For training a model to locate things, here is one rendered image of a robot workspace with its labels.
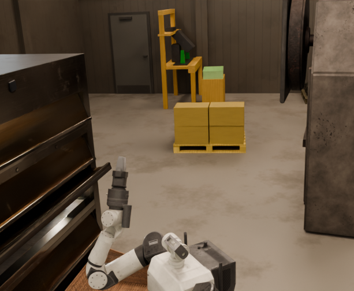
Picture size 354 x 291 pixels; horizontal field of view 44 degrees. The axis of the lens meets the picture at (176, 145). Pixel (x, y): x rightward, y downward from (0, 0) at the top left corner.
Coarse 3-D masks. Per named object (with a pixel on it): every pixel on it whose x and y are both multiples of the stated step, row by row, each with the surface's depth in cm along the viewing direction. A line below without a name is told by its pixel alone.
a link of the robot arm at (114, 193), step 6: (114, 174) 183; (120, 174) 182; (126, 174) 188; (114, 180) 184; (120, 180) 184; (114, 186) 185; (120, 186) 185; (108, 192) 186; (114, 192) 183; (120, 192) 184; (126, 192) 186; (108, 198) 185; (114, 198) 183; (120, 198) 184; (126, 198) 186
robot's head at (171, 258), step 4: (164, 236) 172; (176, 236) 171; (172, 240) 169; (180, 240) 168; (164, 244) 170; (172, 244) 167; (184, 244) 165; (168, 248) 169; (172, 252) 167; (172, 256) 169; (172, 260) 169; (176, 260) 168; (180, 260) 169
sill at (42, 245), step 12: (84, 204) 279; (72, 216) 265; (60, 228) 251; (48, 240) 238; (36, 252) 227; (12, 264) 217; (24, 264) 218; (0, 276) 208; (12, 276) 209; (0, 288) 201
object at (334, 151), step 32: (288, 0) 410; (320, 0) 416; (352, 0) 407; (288, 32) 428; (320, 32) 410; (352, 32) 400; (288, 64) 421; (320, 64) 405; (352, 64) 396; (320, 96) 411; (352, 96) 401; (320, 128) 421; (352, 128) 411; (320, 160) 431; (352, 160) 421; (320, 192) 443; (352, 192) 432; (320, 224) 455; (352, 224) 443
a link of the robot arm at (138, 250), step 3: (138, 246) 192; (141, 246) 190; (135, 249) 190; (138, 249) 189; (141, 249) 189; (135, 252) 189; (138, 252) 188; (141, 252) 188; (138, 255) 188; (141, 255) 188; (138, 258) 187; (141, 258) 187; (144, 258) 189; (141, 261) 187; (144, 261) 188; (141, 264) 188; (144, 264) 189; (147, 264) 191
